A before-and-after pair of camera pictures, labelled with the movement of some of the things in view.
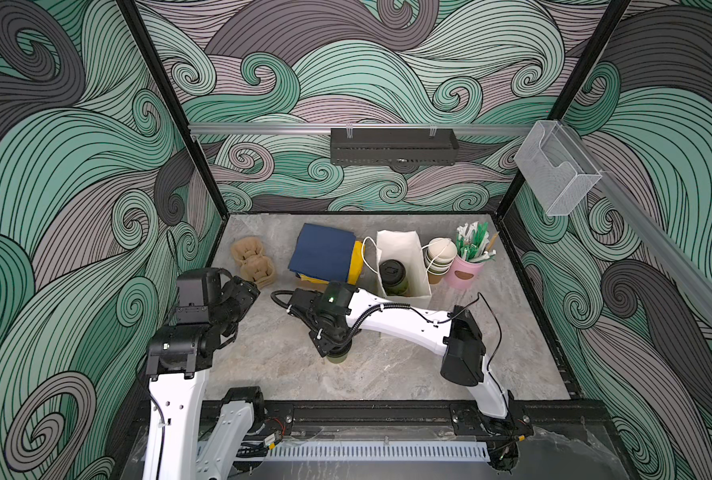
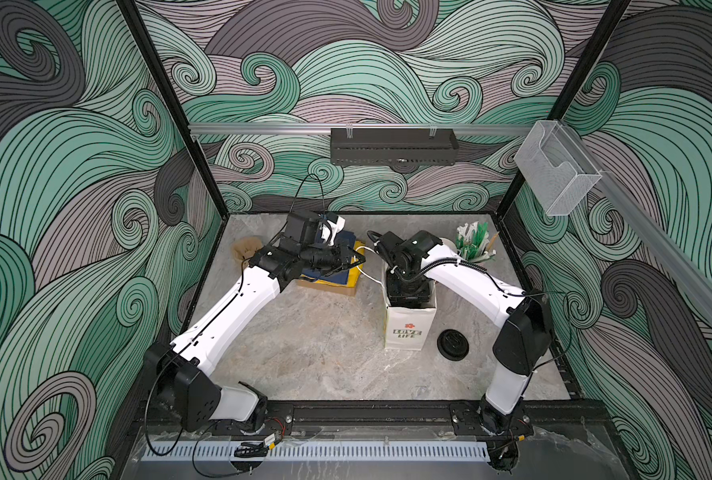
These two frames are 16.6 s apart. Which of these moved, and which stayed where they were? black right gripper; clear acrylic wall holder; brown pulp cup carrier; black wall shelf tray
Moved: black right gripper
Stayed: brown pulp cup carrier; black wall shelf tray; clear acrylic wall holder
